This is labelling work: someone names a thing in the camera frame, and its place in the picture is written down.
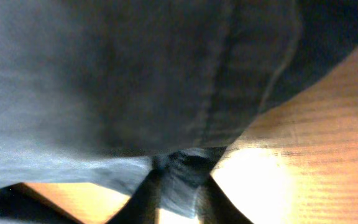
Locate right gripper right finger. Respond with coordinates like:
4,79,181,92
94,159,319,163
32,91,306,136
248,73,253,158
196,176,253,224

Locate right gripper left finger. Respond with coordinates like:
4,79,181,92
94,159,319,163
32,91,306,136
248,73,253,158
106,170,162,224

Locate dark blue shorts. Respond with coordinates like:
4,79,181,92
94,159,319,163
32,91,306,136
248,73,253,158
0,1,358,223

